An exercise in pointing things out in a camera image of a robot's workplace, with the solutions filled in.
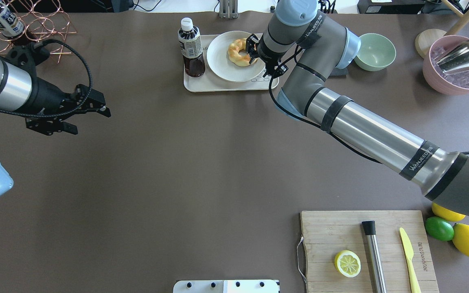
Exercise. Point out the white round plate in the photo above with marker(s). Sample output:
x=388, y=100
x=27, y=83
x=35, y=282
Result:
x=219, y=63

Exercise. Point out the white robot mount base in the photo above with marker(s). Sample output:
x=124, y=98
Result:
x=227, y=286

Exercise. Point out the braided glazed donut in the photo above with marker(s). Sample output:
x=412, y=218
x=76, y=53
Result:
x=237, y=53

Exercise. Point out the copper wire bottle rack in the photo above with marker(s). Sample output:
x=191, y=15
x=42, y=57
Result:
x=45, y=19

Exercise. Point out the green lime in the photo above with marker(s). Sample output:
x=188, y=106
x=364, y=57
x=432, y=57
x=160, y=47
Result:
x=439, y=228

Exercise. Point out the dark tea bottle on tray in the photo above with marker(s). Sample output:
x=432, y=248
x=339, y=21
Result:
x=189, y=38

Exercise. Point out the steel muddler black tip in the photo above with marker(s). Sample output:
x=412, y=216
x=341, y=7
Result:
x=378, y=279

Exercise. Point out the grey folded cloth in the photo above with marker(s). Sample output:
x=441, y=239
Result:
x=339, y=72

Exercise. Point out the mint green bowl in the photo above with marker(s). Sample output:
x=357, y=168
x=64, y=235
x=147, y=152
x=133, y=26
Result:
x=376, y=52

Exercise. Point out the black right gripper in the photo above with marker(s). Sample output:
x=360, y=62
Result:
x=264, y=51

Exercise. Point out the cream rabbit tray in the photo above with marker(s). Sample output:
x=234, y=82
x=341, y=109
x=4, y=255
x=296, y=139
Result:
x=210, y=82

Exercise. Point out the pink bowl with ice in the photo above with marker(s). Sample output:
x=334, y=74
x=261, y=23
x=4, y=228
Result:
x=433, y=74

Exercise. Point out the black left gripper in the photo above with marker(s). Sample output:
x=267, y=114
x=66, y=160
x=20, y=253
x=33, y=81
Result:
x=46, y=97

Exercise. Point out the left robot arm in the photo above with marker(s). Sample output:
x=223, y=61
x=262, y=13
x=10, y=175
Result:
x=15, y=83

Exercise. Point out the round wooden coaster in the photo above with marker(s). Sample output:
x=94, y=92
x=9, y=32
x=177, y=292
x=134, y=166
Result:
x=426, y=39

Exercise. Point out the bamboo cutting board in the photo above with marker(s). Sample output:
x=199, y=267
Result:
x=326, y=233

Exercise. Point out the yellow plastic knife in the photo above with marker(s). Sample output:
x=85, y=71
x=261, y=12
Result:
x=409, y=254

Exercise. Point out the yellow lemon upper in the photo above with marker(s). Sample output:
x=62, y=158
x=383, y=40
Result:
x=446, y=214

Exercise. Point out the steel ice scoop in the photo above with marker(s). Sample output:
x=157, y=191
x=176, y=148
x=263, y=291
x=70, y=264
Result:
x=454, y=61

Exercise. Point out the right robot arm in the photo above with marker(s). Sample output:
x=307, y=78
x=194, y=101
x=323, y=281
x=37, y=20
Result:
x=442, y=176

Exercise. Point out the halved lemon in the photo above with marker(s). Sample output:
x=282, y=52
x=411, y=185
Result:
x=347, y=263

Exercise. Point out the bottle lying in rack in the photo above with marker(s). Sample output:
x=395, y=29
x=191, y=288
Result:
x=13, y=28

